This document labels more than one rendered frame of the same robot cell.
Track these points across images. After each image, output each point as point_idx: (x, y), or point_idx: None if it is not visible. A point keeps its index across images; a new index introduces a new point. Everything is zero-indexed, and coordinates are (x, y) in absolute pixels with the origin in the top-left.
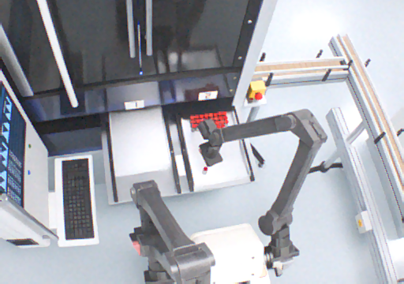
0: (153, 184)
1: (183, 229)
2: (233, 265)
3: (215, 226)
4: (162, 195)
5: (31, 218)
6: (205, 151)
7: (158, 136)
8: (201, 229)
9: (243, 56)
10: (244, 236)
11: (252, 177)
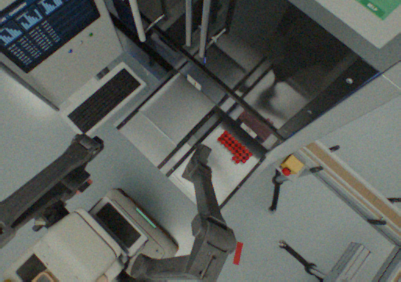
0: (89, 149)
1: (177, 187)
2: (62, 264)
3: (196, 208)
4: (148, 157)
5: (17, 81)
6: None
7: (192, 119)
8: (186, 200)
9: (289, 132)
10: (96, 254)
11: None
